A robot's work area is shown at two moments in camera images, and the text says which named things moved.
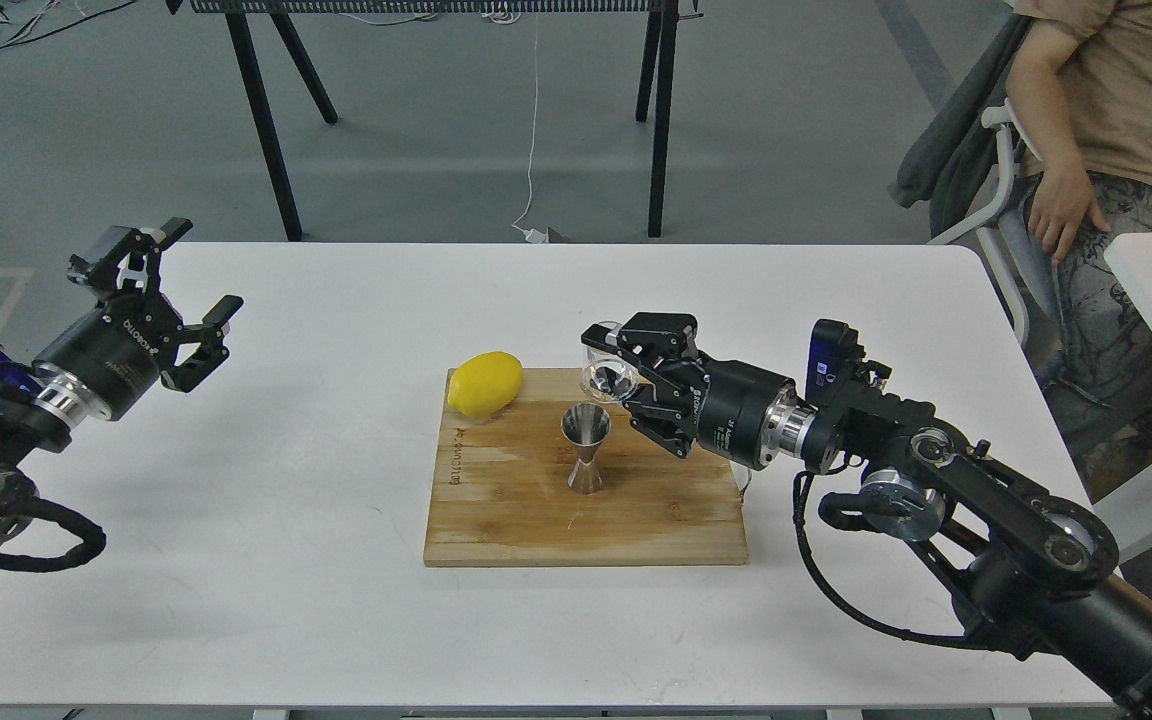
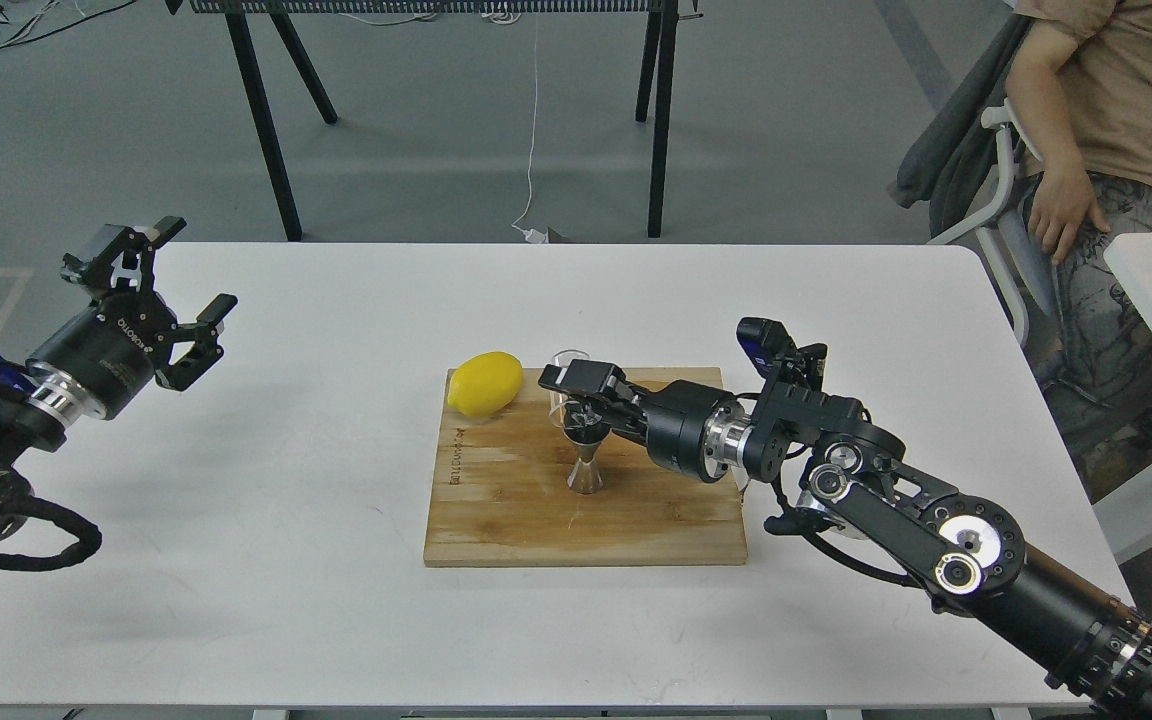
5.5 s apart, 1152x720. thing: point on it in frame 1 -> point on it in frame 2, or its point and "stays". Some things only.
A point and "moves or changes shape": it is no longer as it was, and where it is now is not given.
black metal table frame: x=653 y=96 stays
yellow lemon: x=484 y=384 stays
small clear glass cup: x=608 y=376 moves or changes shape
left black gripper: x=119 y=349 stays
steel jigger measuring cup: x=586 y=425 stays
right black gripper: x=723 y=406 -> x=684 y=424
